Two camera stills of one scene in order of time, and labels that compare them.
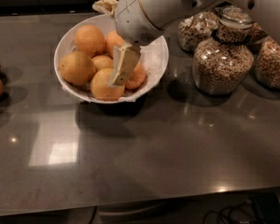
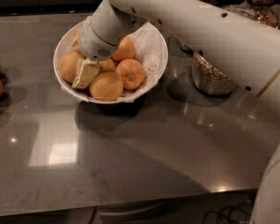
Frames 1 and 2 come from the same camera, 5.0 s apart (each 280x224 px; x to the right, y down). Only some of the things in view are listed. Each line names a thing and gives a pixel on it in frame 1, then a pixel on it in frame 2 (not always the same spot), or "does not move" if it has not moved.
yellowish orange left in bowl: [77, 68] does not move
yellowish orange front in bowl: [102, 88] does not move
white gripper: [130, 17] → [92, 45]
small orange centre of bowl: [102, 62] does not move
